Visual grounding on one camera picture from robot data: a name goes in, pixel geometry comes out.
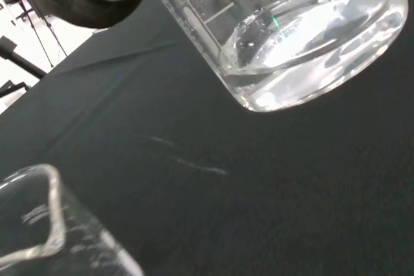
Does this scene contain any thin black tripod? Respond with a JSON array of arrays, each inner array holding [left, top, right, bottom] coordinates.
[[9, 0, 69, 69]]

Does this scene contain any black stand bar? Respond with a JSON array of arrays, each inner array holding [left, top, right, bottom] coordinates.
[[0, 36, 48, 80]]

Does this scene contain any black bench cloth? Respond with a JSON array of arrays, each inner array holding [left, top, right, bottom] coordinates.
[[0, 0, 414, 276]]

